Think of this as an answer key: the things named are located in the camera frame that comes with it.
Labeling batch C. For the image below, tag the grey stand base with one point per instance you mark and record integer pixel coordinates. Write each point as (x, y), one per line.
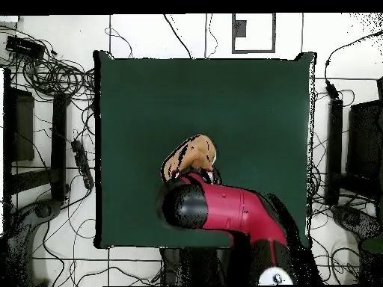
(356, 221)
(27, 227)

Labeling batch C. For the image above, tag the black power strip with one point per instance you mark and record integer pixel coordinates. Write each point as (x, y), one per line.
(82, 161)

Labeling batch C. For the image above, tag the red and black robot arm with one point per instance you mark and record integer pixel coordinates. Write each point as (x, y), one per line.
(233, 209)

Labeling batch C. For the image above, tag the grey square frame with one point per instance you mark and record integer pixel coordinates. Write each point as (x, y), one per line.
(239, 28)

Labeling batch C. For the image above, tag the black frame stand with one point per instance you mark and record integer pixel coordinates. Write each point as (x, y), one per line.
(363, 140)
(58, 143)

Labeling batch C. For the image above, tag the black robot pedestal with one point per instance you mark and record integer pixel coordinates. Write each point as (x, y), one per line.
(191, 266)

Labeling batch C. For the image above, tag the black rectangular box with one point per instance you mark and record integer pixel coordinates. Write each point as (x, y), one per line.
(25, 47)

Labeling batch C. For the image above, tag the dark green table cloth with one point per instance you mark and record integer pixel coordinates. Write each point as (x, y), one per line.
(149, 104)

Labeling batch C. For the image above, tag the orange terry towel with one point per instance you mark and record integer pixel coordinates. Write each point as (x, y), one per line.
(196, 151)

